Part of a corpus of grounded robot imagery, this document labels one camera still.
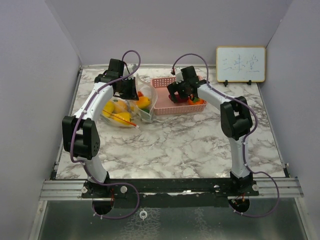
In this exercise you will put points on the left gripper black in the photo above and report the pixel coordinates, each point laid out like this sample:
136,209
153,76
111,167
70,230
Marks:
132,95

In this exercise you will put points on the small whiteboard wooden frame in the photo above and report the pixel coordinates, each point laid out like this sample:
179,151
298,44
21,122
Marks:
241,64

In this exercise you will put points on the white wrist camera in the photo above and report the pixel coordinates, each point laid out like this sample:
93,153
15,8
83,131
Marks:
128,71
178,75

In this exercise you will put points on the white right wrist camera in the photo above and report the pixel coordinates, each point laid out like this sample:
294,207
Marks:
178,75

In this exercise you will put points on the yellow orange fruit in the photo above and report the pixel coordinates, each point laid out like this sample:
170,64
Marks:
108,109

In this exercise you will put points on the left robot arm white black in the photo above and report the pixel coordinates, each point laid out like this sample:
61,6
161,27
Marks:
79,132

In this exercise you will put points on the yellow bell pepper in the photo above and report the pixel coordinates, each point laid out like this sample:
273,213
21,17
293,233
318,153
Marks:
122,118

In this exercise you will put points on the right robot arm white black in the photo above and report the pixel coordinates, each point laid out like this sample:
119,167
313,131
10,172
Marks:
235,118

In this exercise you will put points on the clear bag red zipper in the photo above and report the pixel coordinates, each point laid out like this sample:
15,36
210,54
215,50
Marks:
116,124

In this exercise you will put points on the orange green mango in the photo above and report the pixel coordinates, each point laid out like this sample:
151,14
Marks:
143,102

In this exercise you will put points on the clear bag white zipper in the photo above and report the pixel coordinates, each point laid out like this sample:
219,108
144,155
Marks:
148,90

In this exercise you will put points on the pink plastic basket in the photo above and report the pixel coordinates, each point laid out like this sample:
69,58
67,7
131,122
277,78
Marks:
164,106

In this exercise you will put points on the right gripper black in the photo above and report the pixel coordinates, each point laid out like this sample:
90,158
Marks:
173,88

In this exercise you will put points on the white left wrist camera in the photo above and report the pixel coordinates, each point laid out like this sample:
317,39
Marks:
128,71

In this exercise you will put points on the yellow orange peach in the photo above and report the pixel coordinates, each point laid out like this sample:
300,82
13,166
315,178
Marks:
120,106

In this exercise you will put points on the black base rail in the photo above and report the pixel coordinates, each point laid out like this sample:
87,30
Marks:
166,192

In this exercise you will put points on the dark red fruit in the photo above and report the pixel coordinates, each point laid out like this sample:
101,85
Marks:
179,100

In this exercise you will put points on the orange persimmon green leaf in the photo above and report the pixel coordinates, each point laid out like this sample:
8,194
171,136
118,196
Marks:
195,101

